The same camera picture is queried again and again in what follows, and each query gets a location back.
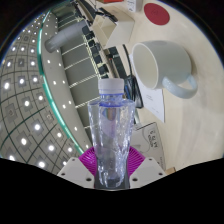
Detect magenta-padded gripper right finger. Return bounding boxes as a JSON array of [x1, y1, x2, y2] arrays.
[[127, 145, 167, 190]]

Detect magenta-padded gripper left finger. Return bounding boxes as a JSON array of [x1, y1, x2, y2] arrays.
[[57, 147, 98, 188]]

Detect clear plastic water bottle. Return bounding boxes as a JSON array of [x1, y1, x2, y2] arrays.
[[87, 78, 137, 188]]

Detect round ceiling lights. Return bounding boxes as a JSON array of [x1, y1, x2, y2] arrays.
[[0, 13, 88, 169]]

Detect black desk phone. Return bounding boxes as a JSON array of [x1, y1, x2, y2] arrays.
[[124, 74, 142, 109]]

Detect white ceramic mug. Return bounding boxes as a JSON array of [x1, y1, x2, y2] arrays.
[[131, 40, 199, 100]]

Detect row of black office chairs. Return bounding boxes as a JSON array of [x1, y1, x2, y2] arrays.
[[79, 24, 118, 79]]

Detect long curved conference desk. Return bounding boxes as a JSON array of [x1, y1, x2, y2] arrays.
[[71, 0, 134, 81]]

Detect flat round red coaster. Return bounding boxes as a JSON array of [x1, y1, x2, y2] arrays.
[[143, 2, 171, 26]]

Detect black stapler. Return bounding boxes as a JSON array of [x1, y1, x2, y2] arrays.
[[94, 7, 118, 23]]

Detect white remote control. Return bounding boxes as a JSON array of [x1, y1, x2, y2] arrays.
[[125, 0, 145, 14]]

